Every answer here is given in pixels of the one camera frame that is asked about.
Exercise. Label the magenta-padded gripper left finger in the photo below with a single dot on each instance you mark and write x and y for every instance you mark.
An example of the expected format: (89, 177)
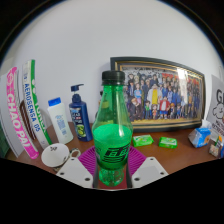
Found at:
(75, 168)

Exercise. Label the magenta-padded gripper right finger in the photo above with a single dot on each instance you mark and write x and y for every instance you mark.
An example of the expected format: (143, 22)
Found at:
(150, 168)

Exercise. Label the green plastic drink bottle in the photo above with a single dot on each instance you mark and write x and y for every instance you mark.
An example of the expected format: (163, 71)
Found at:
(112, 140)

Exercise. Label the green soap pack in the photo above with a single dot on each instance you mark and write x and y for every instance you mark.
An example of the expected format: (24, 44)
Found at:
(168, 142)
(143, 140)

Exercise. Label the white bottle with blue cap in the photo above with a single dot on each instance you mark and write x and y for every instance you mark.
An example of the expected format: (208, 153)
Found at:
(60, 123)

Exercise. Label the dark blue pump bottle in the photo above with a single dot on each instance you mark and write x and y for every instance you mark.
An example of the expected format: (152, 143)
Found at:
(80, 120)

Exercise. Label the brown wooden chair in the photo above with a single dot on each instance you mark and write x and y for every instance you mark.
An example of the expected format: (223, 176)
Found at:
(26, 120)

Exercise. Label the pink shuttlecock tube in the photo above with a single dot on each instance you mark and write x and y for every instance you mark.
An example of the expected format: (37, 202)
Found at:
(20, 116)

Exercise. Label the framed group picture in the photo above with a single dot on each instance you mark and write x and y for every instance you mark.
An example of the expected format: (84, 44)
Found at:
(160, 93)

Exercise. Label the white and green shuttlecock tube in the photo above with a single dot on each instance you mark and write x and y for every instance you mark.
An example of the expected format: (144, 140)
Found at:
(33, 103)

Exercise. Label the white paper gift bag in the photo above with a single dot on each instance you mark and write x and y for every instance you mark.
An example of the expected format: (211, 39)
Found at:
(216, 106)

